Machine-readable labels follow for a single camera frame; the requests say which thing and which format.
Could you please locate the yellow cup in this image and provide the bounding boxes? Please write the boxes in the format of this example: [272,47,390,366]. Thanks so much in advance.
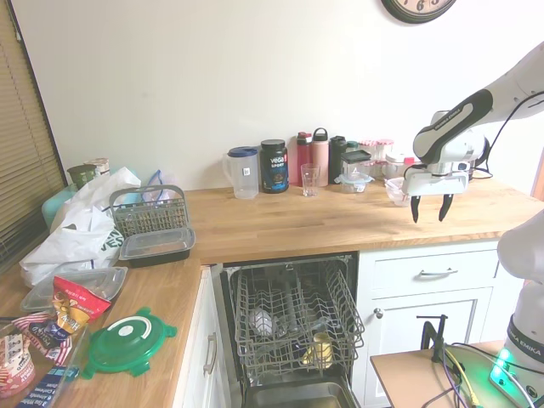
[301,332,335,370]

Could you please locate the black Vega protein tub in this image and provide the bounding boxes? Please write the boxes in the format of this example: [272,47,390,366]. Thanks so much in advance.
[259,139,291,195]

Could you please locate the steel dishwasher door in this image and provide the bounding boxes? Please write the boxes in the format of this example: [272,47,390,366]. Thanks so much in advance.
[241,373,362,408]

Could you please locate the clear glass tumbler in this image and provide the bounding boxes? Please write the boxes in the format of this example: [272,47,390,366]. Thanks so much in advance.
[300,163,321,198]

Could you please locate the blue snack packet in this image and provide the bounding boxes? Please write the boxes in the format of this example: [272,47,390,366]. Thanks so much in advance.
[31,365,81,408]

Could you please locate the canister white lid red tab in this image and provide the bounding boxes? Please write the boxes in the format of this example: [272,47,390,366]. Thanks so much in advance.
[381,152,416,180]

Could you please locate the grey cutlery basket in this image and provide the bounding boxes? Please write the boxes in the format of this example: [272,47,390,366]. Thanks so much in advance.
[109,184,190,240]

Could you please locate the glass container blue-clip lid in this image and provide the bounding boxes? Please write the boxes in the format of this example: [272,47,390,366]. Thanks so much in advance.
[333,173,375,195]

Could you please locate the yellow cable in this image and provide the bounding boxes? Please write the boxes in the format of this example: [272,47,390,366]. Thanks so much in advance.
[445,348,482,408]

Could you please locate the white plastic shopping bag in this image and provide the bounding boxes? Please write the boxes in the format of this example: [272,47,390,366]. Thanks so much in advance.
[19,167,142,288]

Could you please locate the large tan window blind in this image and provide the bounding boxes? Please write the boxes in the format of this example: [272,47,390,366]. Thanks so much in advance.
[0,0,65,274]

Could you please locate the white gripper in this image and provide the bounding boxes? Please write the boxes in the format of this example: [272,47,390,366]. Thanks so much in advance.
[402,166,471,224]

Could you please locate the steel drawer bar handle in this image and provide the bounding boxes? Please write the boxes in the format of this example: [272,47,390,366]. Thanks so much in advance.
[202,333,218,376]
[415,267,459,280]

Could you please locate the black shaker bottle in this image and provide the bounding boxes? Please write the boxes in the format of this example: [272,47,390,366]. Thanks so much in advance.
[329,135,349,185]

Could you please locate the long white base cabinet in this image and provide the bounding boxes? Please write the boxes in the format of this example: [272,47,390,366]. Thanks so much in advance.
[356,240,524,408]

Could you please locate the clear glass cup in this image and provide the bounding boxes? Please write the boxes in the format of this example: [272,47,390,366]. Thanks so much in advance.
[248,308,277,339]

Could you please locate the red water bottle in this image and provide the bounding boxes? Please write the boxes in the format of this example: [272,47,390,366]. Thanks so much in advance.
[296,131,315,187]

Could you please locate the black C-clamp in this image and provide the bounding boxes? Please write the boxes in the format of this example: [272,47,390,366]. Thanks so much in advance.
[416,314,450,365]

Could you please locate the short white base cabinet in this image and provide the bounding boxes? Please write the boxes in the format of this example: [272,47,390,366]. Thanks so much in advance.
[172,265,233,408]

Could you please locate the clear pitcher blue lid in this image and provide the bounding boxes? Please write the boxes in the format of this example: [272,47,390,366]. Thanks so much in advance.
[222,146,260,201]

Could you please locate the red snack bag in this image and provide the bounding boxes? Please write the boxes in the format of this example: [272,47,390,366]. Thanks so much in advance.
[52,275,112,337]

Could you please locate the pink bottle black lid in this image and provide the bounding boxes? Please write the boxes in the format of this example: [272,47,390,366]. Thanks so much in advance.
[311,127,331,187]

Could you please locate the black rimmed wall clock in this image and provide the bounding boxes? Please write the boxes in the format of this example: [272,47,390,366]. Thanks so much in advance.
[381,0,458,25]

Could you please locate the glass baking dish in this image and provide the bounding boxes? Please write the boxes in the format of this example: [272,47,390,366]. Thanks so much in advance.
[0,316,91,408]

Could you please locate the white paper cup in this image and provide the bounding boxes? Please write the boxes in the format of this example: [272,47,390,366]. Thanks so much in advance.
[83,158,111,179]

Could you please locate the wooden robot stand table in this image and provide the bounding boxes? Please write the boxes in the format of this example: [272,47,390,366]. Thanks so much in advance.
[369,339,544,408]

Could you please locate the red striped popcorn bag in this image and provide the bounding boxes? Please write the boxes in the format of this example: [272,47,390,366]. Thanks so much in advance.
[12,312,72,363]

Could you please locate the dark green cup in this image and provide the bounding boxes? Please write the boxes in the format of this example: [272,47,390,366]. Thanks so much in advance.
[66,164,101,193]

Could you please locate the purple cable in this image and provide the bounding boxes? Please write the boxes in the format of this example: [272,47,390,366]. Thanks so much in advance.
[441,344,459,408]

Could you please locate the green round container lid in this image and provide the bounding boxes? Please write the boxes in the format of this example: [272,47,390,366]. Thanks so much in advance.
[80,306,179,380]

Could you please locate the clear plastic bowl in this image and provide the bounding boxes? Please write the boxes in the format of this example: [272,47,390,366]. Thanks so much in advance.
[384,177,411,208]

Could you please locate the pink popcorn bag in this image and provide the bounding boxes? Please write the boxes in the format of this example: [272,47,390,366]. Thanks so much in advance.
[0,333,38,400]

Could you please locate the clear zip bag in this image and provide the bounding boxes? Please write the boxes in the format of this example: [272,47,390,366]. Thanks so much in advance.
[142,169,178,201]

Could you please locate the grey wire dishwasher rack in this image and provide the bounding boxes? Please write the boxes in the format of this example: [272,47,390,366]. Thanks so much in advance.
[229,258,366,371]

